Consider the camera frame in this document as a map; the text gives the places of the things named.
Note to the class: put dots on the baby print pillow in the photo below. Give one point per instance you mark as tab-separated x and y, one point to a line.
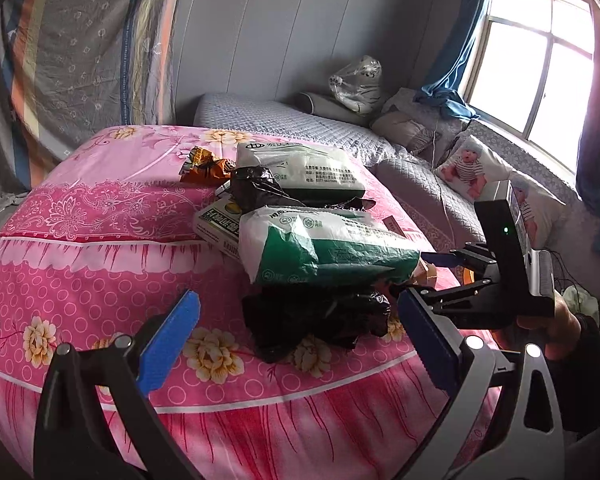
467	165

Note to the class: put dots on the white green medicine box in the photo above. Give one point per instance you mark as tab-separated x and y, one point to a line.
215	230

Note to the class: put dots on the grey pillow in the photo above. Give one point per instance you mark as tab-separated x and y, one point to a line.
325	105

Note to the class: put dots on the window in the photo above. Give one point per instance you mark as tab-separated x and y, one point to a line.
520	60

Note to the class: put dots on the pink floral blanket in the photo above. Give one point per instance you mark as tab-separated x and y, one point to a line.
105	240

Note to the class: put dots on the orange snack wrapper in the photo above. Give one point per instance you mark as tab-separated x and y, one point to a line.
205	167

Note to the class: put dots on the small red packet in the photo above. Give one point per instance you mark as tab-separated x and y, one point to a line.
391	226

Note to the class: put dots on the blue curtain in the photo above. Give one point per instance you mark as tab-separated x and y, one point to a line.
460	50

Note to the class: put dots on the striped hanging sheet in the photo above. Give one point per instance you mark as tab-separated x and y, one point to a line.
80	60

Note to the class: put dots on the white green plastic bag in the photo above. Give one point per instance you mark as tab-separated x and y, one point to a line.
320	245

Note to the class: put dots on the grey beige folded quilt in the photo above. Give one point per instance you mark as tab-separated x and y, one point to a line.
405	125

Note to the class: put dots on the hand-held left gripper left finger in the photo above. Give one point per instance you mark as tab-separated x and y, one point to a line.
172	337

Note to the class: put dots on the small black plastic bag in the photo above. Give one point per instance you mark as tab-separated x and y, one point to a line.
255	187

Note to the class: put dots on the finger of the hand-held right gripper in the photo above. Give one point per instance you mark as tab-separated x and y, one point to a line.
442	259
460	305

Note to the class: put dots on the large black plastic bag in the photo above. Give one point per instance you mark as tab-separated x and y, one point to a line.
305	320

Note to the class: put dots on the person's right hand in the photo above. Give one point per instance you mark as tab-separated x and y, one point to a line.
555	332

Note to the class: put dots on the clear plastic bag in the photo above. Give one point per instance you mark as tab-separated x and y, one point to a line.
357	82

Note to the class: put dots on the person's right forearm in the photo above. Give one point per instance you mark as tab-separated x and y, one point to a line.
592	375

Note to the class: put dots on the grey quilted bed cover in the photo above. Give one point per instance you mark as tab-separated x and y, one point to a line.
290	120

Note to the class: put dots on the white packet with green print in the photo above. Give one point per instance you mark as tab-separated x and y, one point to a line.
305	170

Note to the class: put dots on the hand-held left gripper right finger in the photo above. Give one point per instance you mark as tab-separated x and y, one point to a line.
427	342

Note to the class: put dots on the pale green bag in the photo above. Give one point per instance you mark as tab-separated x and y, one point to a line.
580	297

